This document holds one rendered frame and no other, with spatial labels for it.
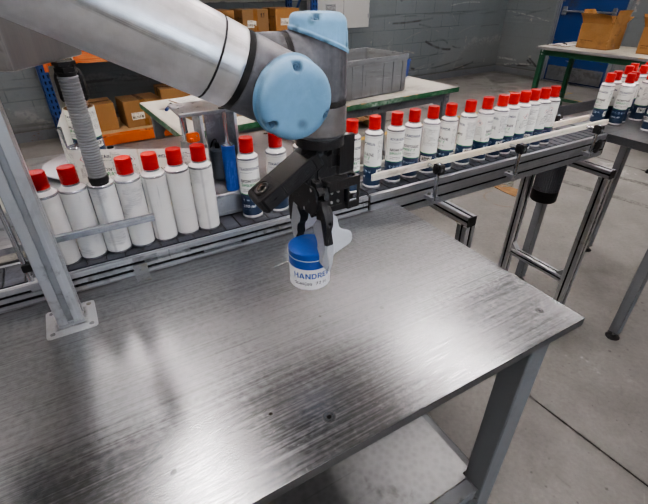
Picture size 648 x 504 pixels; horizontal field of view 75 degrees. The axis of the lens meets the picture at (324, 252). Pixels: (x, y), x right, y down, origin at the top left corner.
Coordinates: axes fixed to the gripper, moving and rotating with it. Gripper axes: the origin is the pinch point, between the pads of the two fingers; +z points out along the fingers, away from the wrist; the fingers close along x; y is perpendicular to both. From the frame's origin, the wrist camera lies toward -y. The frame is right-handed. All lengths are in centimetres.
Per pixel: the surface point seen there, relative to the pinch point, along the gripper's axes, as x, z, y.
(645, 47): 156, 18, 499
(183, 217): 40.3, 7.7, -9.5
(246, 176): 39.0, 0.9, 6.7
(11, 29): 27, -33, -30
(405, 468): -7, 79, 26
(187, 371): 3.9, 17.5, -22.7
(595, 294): 15, 101, 186
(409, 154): 36, 5, 58
